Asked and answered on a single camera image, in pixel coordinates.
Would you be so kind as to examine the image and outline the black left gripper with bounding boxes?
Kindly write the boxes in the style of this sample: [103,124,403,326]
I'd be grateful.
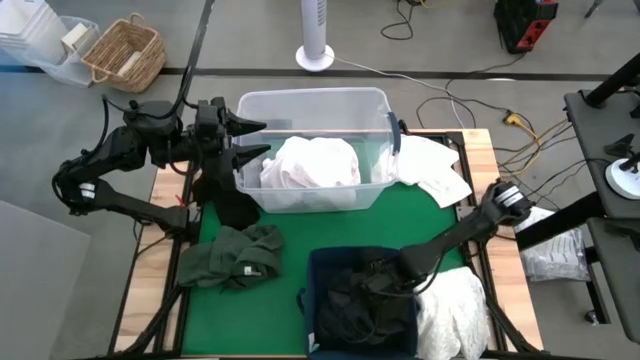
[192,96,273,172]

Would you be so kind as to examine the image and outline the dark navy garment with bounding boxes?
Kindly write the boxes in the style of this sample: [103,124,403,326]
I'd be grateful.
[314,249,419,351]

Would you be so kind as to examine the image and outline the black garment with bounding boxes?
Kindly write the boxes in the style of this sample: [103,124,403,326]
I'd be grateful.
[192,149,262,232]

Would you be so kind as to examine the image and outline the white towel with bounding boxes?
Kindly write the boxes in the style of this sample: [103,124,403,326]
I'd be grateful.
[259,135,362,195]

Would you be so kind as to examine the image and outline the navy fabric bin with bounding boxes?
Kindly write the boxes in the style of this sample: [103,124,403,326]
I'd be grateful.
[298,244,421,360]

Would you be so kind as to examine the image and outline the white lace garment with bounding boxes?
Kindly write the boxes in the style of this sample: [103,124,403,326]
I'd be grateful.
[413,266,494,360]

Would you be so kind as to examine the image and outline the dark green garment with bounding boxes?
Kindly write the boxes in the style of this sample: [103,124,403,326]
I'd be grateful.
[175,223,285,292]

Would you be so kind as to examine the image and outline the white t-shirt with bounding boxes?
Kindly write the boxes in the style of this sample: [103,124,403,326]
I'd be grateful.
[372,133,474,209]

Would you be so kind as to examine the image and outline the green table mat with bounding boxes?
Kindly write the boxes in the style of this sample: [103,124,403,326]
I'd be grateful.
[180,139,469,357]

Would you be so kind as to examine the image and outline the clear plastic storage bin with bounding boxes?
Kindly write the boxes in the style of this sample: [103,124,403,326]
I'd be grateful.
[231,87,403,215]

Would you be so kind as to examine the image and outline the white tower fan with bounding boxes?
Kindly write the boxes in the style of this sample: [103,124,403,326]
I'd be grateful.
[294,0,336,73]

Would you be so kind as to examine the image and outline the wicker basket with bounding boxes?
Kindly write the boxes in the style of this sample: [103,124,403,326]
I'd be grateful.
[79,12,168,95]

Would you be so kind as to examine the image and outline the clear plastic bag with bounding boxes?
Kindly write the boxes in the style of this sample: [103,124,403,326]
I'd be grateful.
[514,207,591,284]

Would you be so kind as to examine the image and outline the black metal support beam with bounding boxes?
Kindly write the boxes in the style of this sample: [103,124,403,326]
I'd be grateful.
[514,192,606,252]

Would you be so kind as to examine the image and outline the clear floor bin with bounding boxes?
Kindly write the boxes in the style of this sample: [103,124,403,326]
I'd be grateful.
[14,15,101,89]

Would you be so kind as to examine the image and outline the small beige box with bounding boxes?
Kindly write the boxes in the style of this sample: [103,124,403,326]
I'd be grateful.
[60,22,90,52]

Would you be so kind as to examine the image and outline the white stacked lids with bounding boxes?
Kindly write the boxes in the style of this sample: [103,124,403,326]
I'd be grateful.
[0,0,69,66]

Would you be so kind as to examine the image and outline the grey board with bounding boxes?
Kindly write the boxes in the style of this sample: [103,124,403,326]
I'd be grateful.
[0,199,91,360]

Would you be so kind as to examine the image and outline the black side table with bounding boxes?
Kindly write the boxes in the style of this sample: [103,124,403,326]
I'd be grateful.
[563,89,640,345]

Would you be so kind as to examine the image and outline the white round device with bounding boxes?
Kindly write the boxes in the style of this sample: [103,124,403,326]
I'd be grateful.
[604,157,640,201]

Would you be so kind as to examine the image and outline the small black clamp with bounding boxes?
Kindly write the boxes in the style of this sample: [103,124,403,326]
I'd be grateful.
[603,133,637,159]

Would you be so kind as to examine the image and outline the black red tool crate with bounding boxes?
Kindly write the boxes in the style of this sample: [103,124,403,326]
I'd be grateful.
[493,0,560,55]

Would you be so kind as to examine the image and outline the black stand pole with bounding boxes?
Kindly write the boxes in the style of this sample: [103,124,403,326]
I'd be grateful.
[582,52,640,109]

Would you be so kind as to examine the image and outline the black metal table frame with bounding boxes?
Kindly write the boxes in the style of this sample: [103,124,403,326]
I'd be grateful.
[107,119,544,360]

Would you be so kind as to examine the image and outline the white floor cable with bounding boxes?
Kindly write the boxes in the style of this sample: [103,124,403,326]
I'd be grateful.
[333,56,466,129]

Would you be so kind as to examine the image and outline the long black floor cable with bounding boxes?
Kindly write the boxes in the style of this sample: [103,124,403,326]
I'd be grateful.
[415,52,529,130]

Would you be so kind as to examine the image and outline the yellow cable with plug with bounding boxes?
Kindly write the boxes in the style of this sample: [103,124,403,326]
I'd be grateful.
[502,112,544,177]

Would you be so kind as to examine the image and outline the looped black floor cable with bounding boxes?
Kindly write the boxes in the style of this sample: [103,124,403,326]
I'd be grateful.
[379,0,416,42]

